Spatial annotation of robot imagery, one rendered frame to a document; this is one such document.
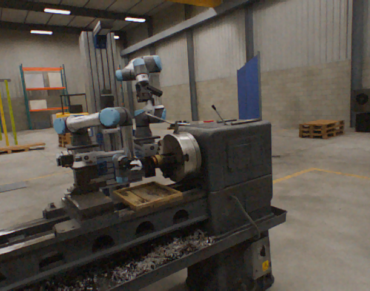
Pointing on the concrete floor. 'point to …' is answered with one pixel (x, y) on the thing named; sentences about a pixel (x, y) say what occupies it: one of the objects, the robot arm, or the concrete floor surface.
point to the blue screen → (249, 89)
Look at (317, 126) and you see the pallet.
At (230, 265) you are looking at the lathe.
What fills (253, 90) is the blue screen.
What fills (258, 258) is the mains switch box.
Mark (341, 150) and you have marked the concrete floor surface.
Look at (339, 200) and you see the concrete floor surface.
